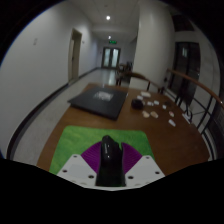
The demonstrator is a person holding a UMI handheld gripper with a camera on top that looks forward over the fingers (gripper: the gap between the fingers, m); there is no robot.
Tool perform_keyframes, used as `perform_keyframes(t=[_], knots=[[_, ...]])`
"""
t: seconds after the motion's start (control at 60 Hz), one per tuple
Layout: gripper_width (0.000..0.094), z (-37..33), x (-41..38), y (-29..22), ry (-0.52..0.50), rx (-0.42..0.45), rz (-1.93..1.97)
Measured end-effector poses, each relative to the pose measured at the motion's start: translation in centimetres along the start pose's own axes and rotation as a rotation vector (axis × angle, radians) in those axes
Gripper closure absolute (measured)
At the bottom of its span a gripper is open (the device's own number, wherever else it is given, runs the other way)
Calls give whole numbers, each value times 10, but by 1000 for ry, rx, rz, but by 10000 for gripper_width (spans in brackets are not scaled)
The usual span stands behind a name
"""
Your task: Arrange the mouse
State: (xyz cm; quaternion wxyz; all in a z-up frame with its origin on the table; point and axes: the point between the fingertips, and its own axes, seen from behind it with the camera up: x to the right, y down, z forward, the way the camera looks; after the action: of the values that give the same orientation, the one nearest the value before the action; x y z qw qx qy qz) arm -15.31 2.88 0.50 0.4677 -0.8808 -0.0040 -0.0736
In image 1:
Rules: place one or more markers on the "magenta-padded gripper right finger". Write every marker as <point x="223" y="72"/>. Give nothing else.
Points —
<point x="145" y="168"/>

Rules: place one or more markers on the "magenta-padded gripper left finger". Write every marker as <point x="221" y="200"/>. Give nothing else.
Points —
<point x="76" y="168"/>

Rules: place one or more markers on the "black computer mouse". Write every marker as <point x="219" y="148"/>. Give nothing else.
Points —
<point x="111" y="163"/>

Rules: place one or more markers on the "green mouse pad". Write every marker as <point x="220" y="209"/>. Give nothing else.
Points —
<point x="75" y="140"/>

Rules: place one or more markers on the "large white paper sticker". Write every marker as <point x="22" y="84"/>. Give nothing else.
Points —
<point x="172" y="122"/>

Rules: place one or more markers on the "tan paper sticker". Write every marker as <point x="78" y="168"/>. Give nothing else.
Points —
<point x="154" y="114"/>
<point x="145" y="114"/>

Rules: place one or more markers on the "red and white sticker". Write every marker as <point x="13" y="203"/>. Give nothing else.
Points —
<point x="171" y="114"/>

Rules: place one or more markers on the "small black cube box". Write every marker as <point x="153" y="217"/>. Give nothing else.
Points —
<point x="137" y="104"/>

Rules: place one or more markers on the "black closed laptop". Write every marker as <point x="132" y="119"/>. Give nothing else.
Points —
<point x="100" y="103"/>

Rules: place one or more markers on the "small white box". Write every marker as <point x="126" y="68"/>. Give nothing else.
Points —
<point x="145" y="94"/>

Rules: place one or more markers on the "wooden armchair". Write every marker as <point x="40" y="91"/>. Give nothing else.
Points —
<point x="136" y="75"/>

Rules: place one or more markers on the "black railing with wooden handrail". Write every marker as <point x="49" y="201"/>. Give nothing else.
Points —
<point x="196" y="81"/>

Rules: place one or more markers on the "dark framed window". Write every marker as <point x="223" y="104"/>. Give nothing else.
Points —
<point x="185" y="66"/>

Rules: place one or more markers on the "glass double door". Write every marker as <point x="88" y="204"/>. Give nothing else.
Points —
<point x="111" y="57"/>

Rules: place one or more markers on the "green exit sign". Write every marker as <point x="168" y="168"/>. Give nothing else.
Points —
<point x="112" y="42"/>

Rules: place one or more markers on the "round ceiling light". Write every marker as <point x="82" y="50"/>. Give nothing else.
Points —
<point x="109" y="37"/>
<point x="108" y="17"/>

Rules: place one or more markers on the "side door in wall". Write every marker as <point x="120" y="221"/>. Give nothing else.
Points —
<point x="75" y="55"/>

